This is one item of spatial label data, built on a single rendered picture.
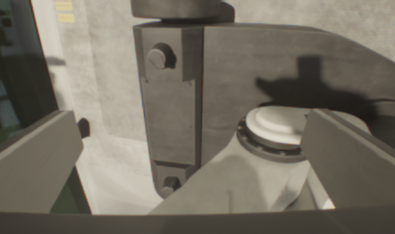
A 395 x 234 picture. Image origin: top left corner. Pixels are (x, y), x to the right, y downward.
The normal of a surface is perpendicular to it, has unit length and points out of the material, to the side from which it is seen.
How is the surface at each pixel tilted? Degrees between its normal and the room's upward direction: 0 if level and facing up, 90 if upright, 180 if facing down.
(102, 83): 0
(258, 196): 90
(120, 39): 0
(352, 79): 0
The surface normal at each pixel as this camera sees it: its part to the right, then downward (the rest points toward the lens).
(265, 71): -0.17, 0.48
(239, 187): 0.00, -0.87
